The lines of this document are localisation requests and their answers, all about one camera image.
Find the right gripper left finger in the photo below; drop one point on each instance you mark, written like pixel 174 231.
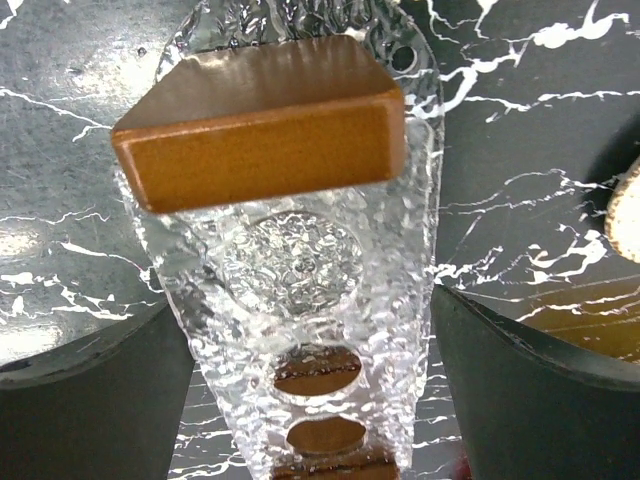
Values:
pixel 105 406

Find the clear toothbrush holder rack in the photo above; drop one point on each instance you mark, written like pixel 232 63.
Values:
pixel 282 194

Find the clear acrylic tray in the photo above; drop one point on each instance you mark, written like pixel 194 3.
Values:
pixel 383 27

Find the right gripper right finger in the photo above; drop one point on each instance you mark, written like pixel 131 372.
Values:
pixel 532 406

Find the speckled saucer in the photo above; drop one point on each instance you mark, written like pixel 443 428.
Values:
pixel 622 218

